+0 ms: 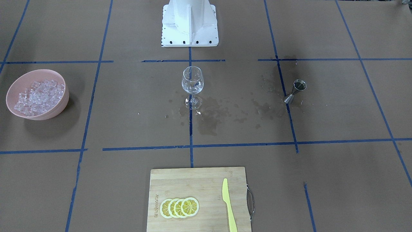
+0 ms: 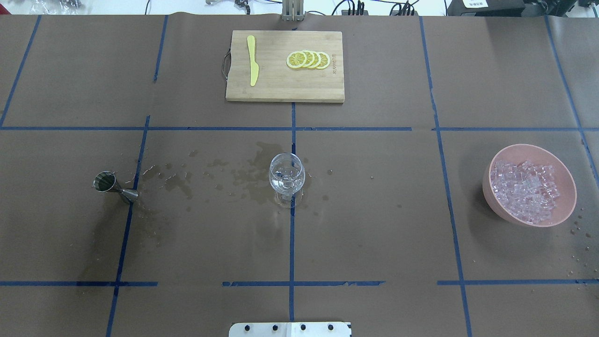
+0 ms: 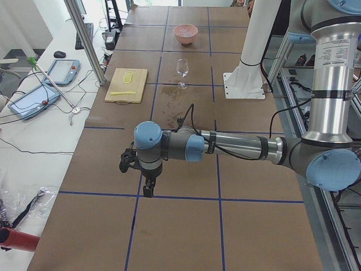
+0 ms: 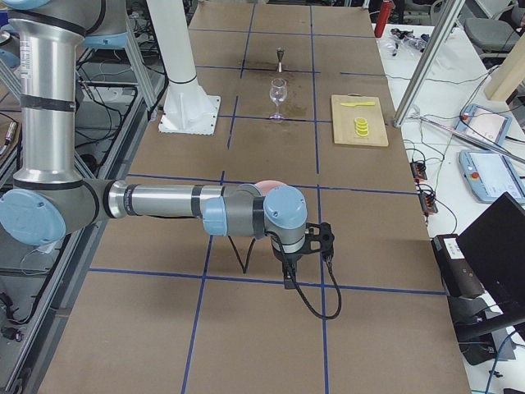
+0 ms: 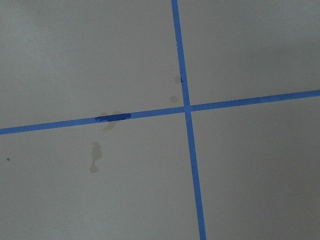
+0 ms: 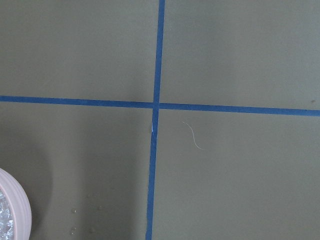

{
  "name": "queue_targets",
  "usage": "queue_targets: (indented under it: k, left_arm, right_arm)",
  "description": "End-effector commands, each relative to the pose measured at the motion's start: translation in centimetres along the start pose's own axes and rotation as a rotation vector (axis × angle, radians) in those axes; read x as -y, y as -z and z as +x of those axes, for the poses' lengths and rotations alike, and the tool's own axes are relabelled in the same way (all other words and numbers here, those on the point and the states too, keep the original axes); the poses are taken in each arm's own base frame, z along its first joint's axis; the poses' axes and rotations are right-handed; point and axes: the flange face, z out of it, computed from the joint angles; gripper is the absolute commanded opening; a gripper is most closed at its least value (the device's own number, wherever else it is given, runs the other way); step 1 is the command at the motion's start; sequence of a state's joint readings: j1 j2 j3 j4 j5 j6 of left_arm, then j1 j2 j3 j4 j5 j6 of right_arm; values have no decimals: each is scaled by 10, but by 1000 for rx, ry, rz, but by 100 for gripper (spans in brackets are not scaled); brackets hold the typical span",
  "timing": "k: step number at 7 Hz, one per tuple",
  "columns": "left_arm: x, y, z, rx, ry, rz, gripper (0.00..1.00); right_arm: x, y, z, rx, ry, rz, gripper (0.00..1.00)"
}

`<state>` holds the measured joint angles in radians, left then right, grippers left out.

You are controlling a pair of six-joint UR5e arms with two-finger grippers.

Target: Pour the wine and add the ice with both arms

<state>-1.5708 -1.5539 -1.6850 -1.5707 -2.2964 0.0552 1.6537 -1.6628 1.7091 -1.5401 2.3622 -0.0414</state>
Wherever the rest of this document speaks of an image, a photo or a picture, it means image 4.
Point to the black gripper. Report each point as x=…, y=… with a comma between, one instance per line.
x=288, y=259

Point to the steel double jigger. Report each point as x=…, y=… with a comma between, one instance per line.
x=280, y=54

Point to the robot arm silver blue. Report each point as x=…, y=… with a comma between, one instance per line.
x=50, y=199

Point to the clear wine glass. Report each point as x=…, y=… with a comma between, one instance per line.
x=278, y=93

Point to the pink bowl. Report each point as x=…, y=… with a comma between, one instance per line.
x=266, y=186

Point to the bamboo cutting board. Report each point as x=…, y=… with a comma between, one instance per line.
x=343, y=124

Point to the black box device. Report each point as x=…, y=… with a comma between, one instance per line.
x=458, y=277

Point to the yellow plastic knife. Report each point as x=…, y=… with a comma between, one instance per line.
x=358, y=104

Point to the black laptop monitor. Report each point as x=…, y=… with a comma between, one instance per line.
x=493, y=245

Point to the near teach pendant tablet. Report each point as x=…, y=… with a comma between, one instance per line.
x=489, y=175

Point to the teach pendant tablet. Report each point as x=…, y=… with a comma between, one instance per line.
x=489, y=175
x=484, y=124

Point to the far teach pendant tablet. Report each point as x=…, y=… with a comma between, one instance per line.
x=484, y=124

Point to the clear plastic bag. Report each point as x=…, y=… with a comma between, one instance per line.
x=407, y=40

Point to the red thermos bottle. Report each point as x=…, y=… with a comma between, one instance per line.
x=383, y=17

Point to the grey office chair right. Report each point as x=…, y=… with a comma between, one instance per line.
x=497, y=34

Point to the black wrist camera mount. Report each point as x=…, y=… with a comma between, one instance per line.
x=319, y=238

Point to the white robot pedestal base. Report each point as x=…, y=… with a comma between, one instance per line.
x=187, y=108

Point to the aluminium frame post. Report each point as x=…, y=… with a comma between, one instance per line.
x=439, y=35

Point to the wooden post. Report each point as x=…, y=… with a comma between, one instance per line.
x=509, y=75

